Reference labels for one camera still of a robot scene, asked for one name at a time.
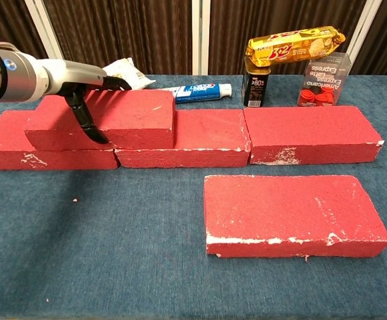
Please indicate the red foam brick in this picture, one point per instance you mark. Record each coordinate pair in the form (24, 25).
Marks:
(306, 130)
(136, 113)
(210, 133)
(0, 146)
(289, 210)

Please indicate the dark tin can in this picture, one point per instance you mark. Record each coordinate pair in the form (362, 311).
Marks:
(254, 86)

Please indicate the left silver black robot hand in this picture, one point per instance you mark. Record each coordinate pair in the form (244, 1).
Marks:
(76, 75)

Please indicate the gold biscuit pack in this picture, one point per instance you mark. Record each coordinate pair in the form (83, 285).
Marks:
(289, 46)

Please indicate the clear box of red capsules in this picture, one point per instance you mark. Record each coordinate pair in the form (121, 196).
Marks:
(323, 83)

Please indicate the white partition post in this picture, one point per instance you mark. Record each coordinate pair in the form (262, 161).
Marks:
(200, 33)
(41, 20)
(366, 20)

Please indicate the blue table cloth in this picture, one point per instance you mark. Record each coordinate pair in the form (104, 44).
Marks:
(113, 266)

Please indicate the blue white toothpaste tube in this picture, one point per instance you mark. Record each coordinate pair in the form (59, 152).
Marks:
(206, 90)

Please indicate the white green snack bag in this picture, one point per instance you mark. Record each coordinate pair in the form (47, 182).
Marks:
(126, 66)

